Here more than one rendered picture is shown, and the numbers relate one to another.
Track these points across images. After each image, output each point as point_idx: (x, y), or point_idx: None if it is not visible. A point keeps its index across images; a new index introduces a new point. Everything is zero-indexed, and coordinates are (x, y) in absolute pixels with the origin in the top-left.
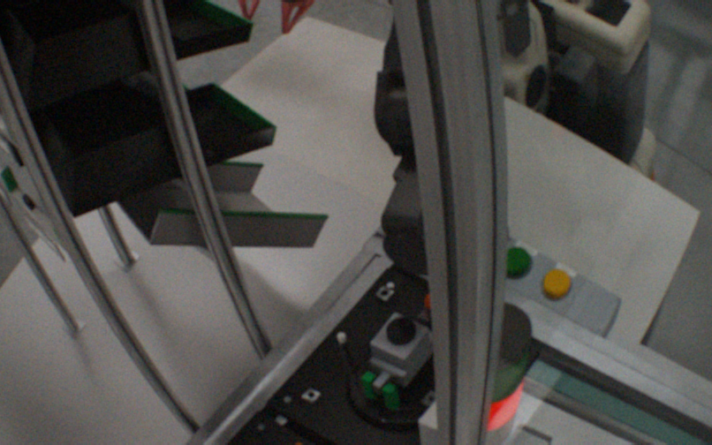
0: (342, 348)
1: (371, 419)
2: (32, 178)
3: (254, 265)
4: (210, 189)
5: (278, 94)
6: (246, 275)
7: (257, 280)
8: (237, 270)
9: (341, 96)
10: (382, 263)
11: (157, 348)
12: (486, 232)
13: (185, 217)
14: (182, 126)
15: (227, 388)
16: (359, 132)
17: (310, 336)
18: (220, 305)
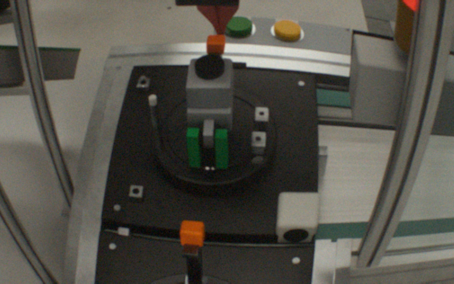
0: (154, 114)
1: (208, 190)
2: None
3: (25, 137)
4: (31, 8)
5: None
6: (22, 146)
7: (31, 146)
8: (45, 92)
9: (36, 19)
10: (125, 70)
11: None
12: None
13: (6, 52)
14: None
15: (52, 242)
16: (56, 30)
17: (100, 146)
18: (15, 177)
